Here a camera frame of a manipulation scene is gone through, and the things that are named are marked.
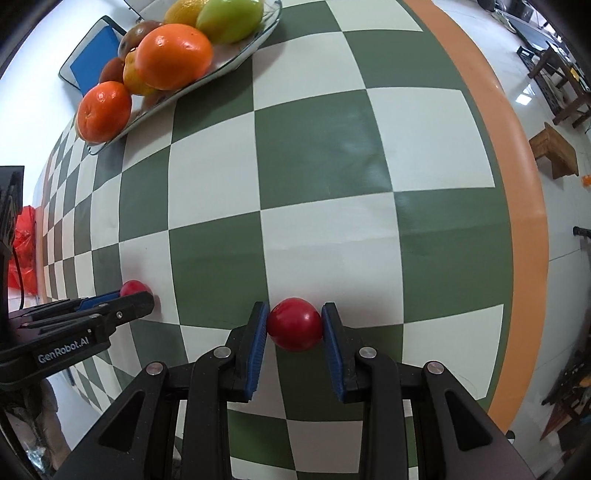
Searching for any red cherry tomato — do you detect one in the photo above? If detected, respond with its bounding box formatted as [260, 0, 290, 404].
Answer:
[119, 280, 152, 297]
[266, 297, 322, 352]

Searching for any orange tangerine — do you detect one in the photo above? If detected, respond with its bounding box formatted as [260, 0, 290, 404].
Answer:
[76, 81, 132, 144]
[135, 24, 213, 91]

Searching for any yellow orange small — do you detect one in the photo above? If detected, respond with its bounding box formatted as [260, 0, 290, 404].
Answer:
[122, 50, 156, 97]

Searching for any green apple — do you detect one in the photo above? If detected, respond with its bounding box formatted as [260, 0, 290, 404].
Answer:
[195, 0, 264, 44]

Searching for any red plastic bag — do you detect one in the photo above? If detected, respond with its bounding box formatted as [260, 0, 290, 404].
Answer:
[8, 206, 37, 296]

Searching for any blue mat panel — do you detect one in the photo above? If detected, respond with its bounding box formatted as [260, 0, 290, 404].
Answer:
[58, 16, 126, 96]

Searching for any dark red apple on plate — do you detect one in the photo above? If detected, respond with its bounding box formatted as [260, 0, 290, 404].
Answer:
[98, 57, 124, 83]

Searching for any green checkered tablecloth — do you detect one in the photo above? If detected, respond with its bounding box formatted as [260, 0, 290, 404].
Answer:
[40, 1, 548, 429]

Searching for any small wooden stool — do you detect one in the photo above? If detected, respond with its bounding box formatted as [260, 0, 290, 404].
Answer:
[529, 122, 579, 180]

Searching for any large yellow orange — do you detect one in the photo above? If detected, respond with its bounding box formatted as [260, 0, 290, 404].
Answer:
[162, 0, 207, 27]

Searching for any dark wooden side table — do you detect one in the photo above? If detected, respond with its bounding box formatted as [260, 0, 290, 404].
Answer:
[517, 43, 590, 129]

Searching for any black treadmill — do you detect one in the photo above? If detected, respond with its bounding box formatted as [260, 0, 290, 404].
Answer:
[495, 1, 556, 51]

